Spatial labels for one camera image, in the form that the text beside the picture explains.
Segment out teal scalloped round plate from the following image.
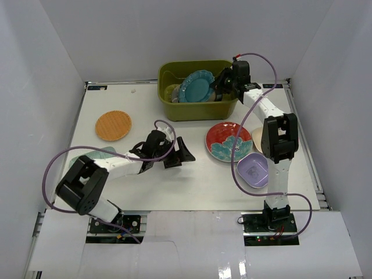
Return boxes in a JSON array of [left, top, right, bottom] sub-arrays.
[[179, 70, 216, 103]]

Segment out red floral round plate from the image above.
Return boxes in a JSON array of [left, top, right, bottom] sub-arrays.
[[205, 121, 253, 163]]

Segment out grey reindeer round plate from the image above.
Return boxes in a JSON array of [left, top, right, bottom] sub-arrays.
[[170, 87, 180, 103]]

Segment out orange woven rattan plate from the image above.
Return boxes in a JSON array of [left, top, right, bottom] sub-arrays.
[[95, 110, 132, 142]]

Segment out mint green rectangular plate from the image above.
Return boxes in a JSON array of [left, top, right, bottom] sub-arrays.
[[68, 146, 116, 168]]

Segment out purple square panda dish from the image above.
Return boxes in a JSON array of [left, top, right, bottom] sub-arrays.
[[237, 153, 269, 189]]

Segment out black rimmed beige plate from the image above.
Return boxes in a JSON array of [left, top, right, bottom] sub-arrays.
[[164, 84, 180, 103]]

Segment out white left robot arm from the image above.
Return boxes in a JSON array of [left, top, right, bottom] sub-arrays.
[[56, 128, 195, 232]]

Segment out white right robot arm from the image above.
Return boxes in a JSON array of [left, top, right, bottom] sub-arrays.
[[210, 59, 299, 232]]

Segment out olive green plastic bin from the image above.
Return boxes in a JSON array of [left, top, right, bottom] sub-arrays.
[[158, 60, 237, 121]]

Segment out cream square panda dish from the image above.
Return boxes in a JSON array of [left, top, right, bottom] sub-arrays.
[[252, 127, 263, 153]]

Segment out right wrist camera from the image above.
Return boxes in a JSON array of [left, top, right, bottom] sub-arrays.
[[232, 54, 242, 62]]

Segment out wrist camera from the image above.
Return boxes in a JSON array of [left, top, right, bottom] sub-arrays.
[[232, 54, 242, 62], [156, 126, 174, 142]]

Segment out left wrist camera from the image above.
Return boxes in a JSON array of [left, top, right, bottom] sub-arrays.
[[156, 126, 174, 142]]

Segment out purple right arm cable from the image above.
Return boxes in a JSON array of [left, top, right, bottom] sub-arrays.
[[231, 52, 313, 240]]

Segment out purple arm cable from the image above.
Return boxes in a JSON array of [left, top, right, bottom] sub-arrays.
[[231, 52, 313, 240], [42, 119, 177, 244]]

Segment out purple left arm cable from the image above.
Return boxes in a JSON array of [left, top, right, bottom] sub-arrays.
[[42, 119, 177, 244]]

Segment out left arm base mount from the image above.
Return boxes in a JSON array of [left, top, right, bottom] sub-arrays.
[[85, 214, 145, 245]]

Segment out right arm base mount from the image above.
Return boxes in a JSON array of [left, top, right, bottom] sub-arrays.
[[237, 209, 300, 247]]

